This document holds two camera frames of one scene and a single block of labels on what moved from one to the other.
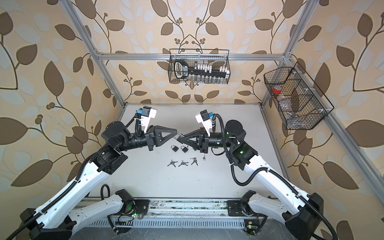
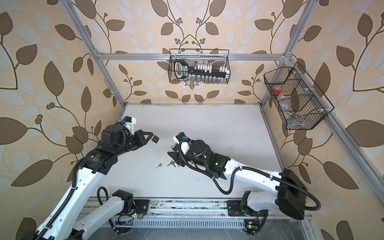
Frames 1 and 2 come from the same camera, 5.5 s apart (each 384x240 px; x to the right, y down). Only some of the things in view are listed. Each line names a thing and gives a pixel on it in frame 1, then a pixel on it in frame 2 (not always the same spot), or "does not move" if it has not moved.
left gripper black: x=153 y=137 → x=141 y=140
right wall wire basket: x=301 y=103 does not move
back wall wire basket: x=199 y=66 does not move
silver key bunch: x=172 y=162 does not move
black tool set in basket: x=182 y=70 does not move
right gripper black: x=202 y=142 → x=179 y=157
